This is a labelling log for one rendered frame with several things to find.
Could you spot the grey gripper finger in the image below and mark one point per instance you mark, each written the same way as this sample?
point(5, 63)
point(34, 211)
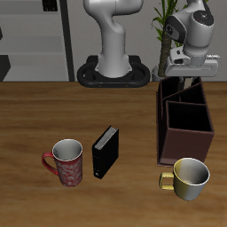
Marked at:
point(181, 81)
point(189, 81)

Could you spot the yellow and white mug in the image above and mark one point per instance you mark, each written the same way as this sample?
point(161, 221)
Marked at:
point(184, 189)

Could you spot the green pot plant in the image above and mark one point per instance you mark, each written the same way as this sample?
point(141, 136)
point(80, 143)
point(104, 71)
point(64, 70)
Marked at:
point(164, 44)

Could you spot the black binders on shelf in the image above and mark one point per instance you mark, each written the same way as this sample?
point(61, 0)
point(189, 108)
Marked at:
point(49, 4)

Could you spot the dark angular block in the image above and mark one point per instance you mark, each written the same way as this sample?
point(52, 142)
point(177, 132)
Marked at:
point(3, 68)

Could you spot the red patterned mug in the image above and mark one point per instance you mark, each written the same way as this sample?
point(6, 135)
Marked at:
point(71, 171)

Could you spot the black book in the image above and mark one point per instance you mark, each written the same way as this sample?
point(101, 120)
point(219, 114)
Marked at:
point(106, 153)

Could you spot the flat black base plate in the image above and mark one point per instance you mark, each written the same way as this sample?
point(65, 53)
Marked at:
point(85, 77)

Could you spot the grey shelf unit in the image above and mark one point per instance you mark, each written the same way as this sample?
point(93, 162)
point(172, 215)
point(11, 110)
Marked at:
point(32, 44)

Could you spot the dark brown desk caddy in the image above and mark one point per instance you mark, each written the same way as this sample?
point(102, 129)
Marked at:
point(186, 142)

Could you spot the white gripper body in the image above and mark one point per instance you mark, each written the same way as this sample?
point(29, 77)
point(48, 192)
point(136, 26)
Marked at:
point(192, 70)

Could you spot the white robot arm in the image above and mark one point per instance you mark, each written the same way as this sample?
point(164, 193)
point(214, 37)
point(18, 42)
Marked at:
point(113, 44)

